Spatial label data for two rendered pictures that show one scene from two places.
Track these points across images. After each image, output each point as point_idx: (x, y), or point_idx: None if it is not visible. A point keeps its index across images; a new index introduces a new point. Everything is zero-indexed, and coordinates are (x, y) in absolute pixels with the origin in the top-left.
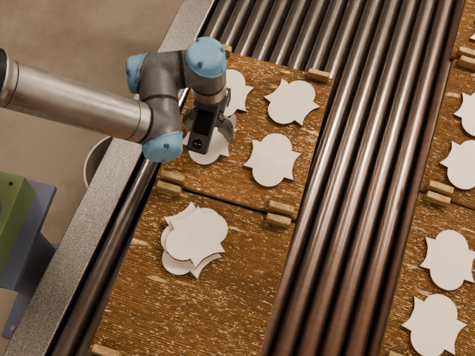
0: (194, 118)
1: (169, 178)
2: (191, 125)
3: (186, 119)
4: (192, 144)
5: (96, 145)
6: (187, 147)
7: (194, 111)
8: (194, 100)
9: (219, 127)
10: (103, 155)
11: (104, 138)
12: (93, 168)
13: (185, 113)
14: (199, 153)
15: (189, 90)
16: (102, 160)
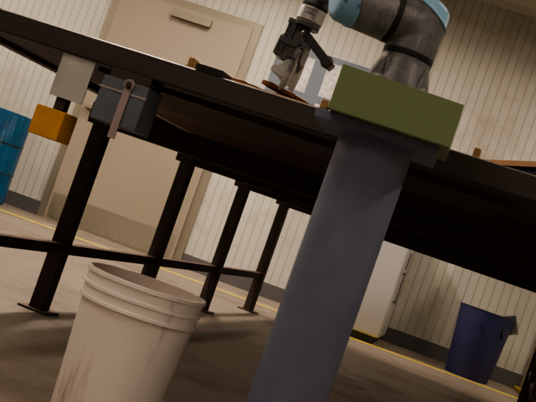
0: (317, 43)
1: (329, 103)
2: (293, 72)
3: (296, 62)
4: (331, 59)
5: (109, 273)
6: (332, 61)
7: (305, 47)
8: (313, 29)
9: (298, 70)
10: (97, 305)
11: (98, 269)
12: (120, 313)
13: (297, 55)
14: (333, 67)
15: (234, 80)
16: (308, 104)
